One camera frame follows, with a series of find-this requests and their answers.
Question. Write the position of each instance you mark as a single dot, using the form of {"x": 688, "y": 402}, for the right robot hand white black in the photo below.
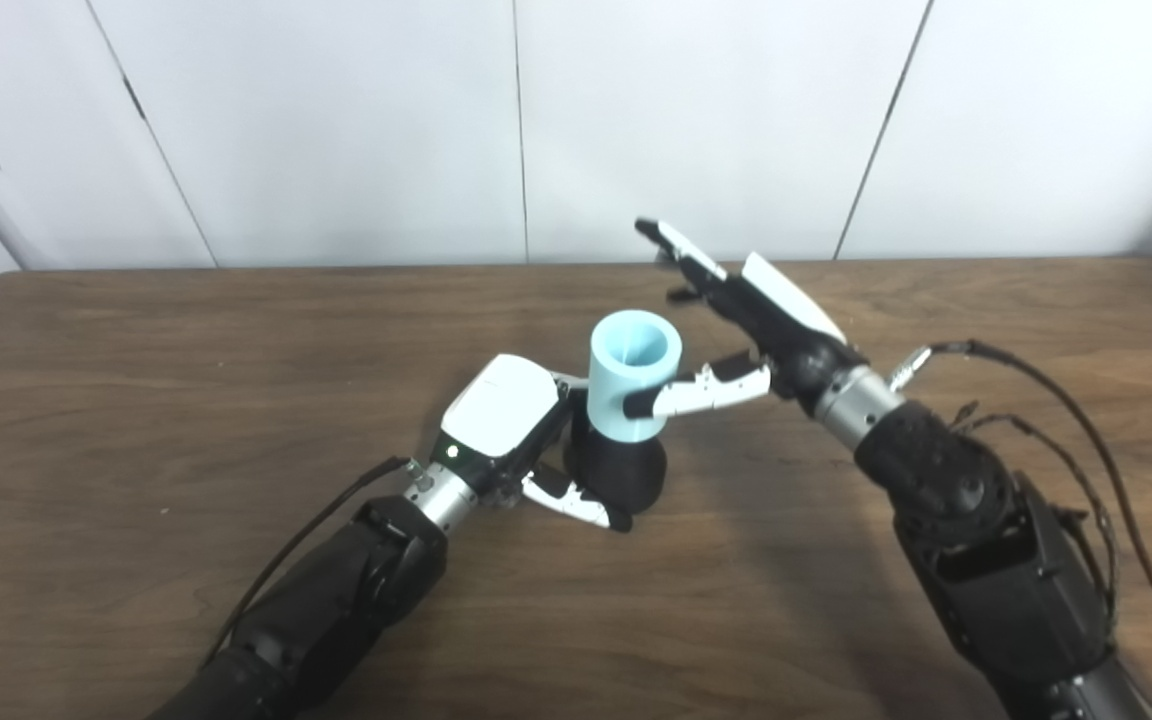
{"x": 786, "y": 335}

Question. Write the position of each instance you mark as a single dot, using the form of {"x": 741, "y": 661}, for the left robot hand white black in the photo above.
{"x": 496, "y": 410}

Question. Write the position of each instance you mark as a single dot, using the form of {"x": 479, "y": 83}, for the black nozzle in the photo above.
{"x": 621, "y": 475}

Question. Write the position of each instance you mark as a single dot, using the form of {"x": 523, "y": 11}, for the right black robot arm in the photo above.
{"x": 996, "y": 570}

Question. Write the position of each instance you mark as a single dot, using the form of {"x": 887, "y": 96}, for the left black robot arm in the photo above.
{"x": 326, "y": 610}

